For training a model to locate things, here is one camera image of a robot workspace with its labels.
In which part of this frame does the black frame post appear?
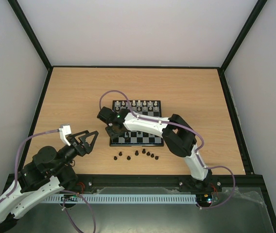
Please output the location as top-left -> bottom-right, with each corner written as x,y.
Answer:
220,0 -> 268,72
8,0 -> 52,71

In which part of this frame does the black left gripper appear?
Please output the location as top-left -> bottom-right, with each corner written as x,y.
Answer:
52,130 -> 100,174

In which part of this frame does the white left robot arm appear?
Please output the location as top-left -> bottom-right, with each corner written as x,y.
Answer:
0,128 -> 99,233

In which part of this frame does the black frame post rear right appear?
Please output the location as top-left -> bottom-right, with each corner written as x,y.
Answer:
220,0 -> 268,72

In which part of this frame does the black and silver chessboard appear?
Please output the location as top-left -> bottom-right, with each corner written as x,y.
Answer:
109,100 -> 164,147

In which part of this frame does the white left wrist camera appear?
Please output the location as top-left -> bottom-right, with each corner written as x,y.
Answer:
58,124 -> 71,146

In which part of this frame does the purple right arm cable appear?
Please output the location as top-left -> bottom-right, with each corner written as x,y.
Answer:
99,90 -> 237,211

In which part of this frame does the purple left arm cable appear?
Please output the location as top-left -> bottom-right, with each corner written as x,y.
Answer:
0,128 -> 97,233

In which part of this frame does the light blue cable duct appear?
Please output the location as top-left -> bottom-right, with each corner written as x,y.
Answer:
42,194 -> 197,204

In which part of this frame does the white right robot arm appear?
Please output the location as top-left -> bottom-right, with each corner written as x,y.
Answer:
97,107 -> 212,190

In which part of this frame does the black aluminium front rail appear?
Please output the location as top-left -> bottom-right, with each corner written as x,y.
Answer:
74,173 -> 265,195

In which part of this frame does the black frame post rear left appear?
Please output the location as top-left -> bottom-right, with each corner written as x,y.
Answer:
8,0 -> 52,71

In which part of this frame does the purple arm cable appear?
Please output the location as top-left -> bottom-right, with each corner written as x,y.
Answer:
0,128 -> 97,233
99,90 -> 237,211

